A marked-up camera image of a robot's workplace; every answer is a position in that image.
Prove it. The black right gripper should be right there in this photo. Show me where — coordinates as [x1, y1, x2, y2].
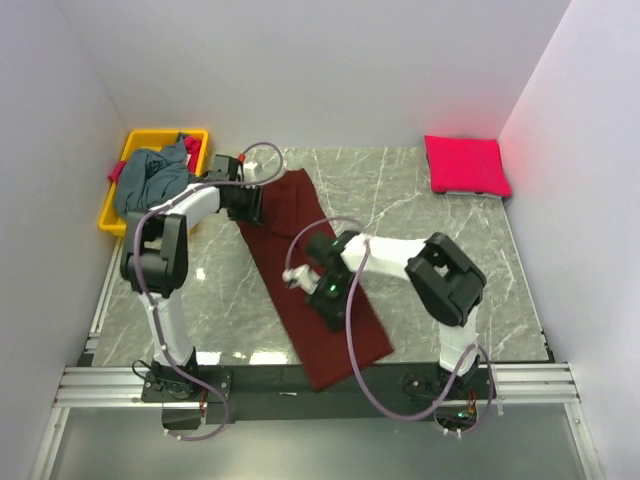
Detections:
[305, 271, 354, 334]

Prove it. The dark red t-shirt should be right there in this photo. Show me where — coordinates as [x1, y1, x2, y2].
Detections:
[235, 168, 395, 392]

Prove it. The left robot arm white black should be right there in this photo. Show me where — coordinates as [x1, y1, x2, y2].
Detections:
[120, 153, 278, 402]

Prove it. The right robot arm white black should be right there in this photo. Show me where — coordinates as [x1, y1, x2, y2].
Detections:
[283, 231, 487, 399]

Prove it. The pink cloth in bin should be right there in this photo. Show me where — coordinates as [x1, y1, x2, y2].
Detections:
[107, 132, 202, 183]

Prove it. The grey-blue crumpled t-shirt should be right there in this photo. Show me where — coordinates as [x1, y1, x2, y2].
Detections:
[114, 138, 192, 218]

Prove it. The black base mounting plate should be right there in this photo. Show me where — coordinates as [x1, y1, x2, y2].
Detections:
[131, 361, 496, 432]

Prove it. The yellow plastic bin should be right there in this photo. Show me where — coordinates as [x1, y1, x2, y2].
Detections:
[98, 128, 211, 237]

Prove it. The folded pink t-shirt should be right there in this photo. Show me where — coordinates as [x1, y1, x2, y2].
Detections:
[424, 135, 512, 198]

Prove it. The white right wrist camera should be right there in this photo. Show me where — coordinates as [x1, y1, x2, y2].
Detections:
[282, 264, 321, 295]

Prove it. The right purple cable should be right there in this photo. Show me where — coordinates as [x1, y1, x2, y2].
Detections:
[284, 215, 497, 441]

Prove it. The purple cable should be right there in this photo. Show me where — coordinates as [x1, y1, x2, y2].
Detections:
[133, 141, 286, 442]
[284, 215, 497, 441]

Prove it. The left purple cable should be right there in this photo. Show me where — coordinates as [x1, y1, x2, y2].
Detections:
[133, 141, 286, 442]

